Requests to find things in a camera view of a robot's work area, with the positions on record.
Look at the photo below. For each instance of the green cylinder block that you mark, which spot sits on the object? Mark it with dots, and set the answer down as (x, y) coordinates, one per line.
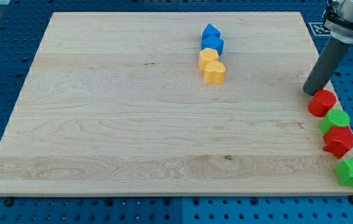
(334, 117)

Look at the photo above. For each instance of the yellow heart block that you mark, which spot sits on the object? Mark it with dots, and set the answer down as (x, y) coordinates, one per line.
(214, 72)

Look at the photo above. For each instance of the wooden board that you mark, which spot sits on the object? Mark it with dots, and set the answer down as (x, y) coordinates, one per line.
(115, 105)

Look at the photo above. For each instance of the blue pentagon block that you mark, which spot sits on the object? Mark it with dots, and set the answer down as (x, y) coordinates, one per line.
(210, 30)

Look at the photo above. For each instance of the blue heart block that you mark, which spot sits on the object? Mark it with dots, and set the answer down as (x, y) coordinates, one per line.
(213, 42)

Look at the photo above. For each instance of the fiducial marker tag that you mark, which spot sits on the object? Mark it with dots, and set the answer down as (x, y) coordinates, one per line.
(318, 30)

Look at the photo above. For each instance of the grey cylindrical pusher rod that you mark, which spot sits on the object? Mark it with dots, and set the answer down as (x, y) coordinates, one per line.
(331, 56)

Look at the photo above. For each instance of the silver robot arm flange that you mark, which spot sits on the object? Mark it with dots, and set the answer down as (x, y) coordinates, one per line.
(338, 19)

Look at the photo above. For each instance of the red cylinder block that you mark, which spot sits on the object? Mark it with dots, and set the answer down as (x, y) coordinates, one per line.
(321, 103)

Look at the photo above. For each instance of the yellow hexagon block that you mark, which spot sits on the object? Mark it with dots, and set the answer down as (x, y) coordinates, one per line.
(207, 55)

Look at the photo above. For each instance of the red star block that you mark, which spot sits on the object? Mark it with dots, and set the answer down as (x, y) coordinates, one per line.
(338, 141)

